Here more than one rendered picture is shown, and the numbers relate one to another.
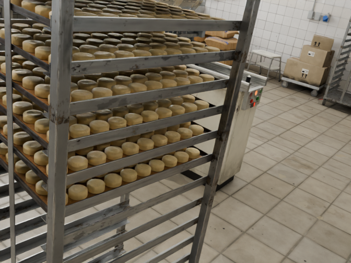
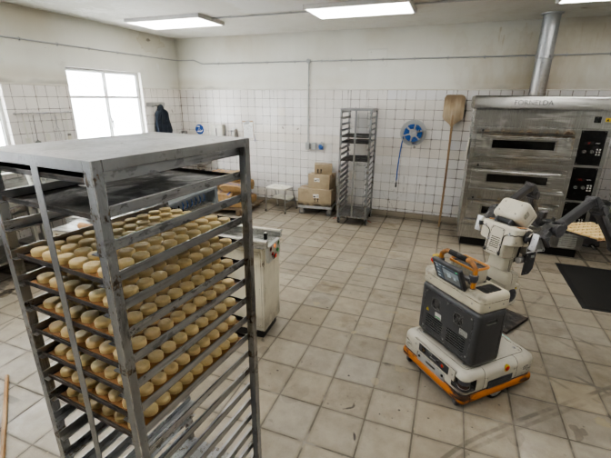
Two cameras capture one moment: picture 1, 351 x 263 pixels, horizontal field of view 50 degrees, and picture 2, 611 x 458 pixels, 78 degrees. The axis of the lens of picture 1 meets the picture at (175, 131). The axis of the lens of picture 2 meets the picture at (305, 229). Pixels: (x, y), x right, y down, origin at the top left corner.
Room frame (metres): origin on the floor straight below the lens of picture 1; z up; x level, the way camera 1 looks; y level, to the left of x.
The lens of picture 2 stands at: (-0.28, -0.01, 1.96)
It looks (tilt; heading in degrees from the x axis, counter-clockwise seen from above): 19 degrees down; 345
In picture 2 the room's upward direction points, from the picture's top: straight up
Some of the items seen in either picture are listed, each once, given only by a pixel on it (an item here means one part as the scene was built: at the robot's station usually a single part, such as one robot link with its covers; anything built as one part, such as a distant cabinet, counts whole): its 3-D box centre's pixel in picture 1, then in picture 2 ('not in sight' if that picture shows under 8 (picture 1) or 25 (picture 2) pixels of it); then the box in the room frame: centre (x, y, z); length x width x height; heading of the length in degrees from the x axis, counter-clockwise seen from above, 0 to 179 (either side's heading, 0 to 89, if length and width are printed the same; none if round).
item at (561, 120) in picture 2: not in sight; (524, 174); (3.94, -4.24, 1.01); 1.56 x 1.20 x 2.01; 55
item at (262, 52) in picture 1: (265, 66); (281, 197); (6.38, -1.32, 0.23); 0.45 x 0.45 x 0.46; 46
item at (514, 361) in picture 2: not in sight; (465, 353); (1.71, -1.79, 0.16); 0.67 x 0.64 x 0.25; 99
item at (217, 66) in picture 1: (161, 48); (181, 220); (3.25, 0.24, 0.87); 2.01 x 0.03 x 0.07; 57
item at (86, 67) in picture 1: (162, 59); (192, 291); (0.95, 0.06, 1.32); 0.64 x 0.03 x 0.03; 139
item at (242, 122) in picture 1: (202, 121); (235, 278); (2.79, -0.20, 0.45); 0.70 x 0.34 x 0.90; 57
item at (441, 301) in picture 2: not in sight; (464, 305); (1.70, -1.70, 0.59); 0.55 x 0.34 x 0.83; 9
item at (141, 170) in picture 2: not in sight; (178, 161); (0.95, 0.06, 1.77); 0.64 x 0.03 x 0.03; 139
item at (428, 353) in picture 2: not in sight; (434, 357); (1.64, -1.47, 0.23); 0.41 x 0.02 x 0.08; 9
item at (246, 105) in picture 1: (252, 97); (273, 250); (2.60, -0.50, 0.77); 0.24 x 0.04 x 0.14; 147
